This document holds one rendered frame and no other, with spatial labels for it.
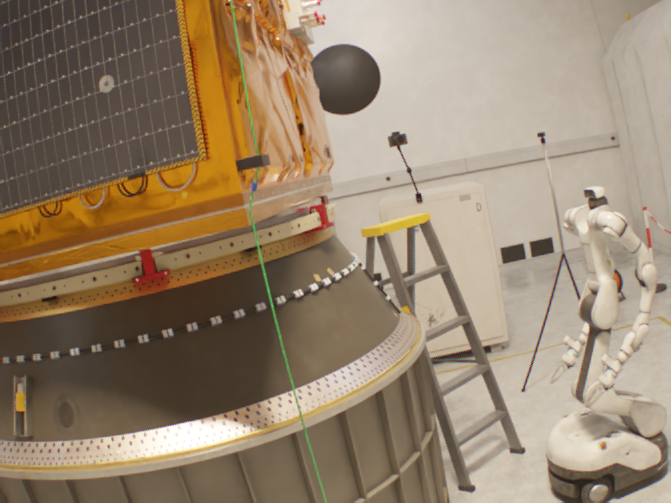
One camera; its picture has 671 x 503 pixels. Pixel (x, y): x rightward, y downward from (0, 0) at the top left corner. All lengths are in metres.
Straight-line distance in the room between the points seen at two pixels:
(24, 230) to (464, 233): 4.55
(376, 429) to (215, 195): 0.98
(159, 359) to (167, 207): 0.48
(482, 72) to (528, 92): 0.75
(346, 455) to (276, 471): 0.27
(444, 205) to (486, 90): 4.35
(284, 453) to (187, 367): 0.39
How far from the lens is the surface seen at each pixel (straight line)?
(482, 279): 6.08
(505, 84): 10.15
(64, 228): 1.99
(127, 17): 1.89
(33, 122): 2.00
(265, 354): 2.11
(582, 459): 3.29
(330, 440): 2.16
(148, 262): 2.08
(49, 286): 2.17
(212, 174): 1.79
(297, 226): 2.37
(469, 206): 6.00
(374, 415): 2.31
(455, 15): 10.24
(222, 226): 1.80
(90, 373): 2.10
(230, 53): 1.87
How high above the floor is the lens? 1.83
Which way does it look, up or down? 5 degrees down
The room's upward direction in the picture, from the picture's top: 12 degrees counter-clockwise
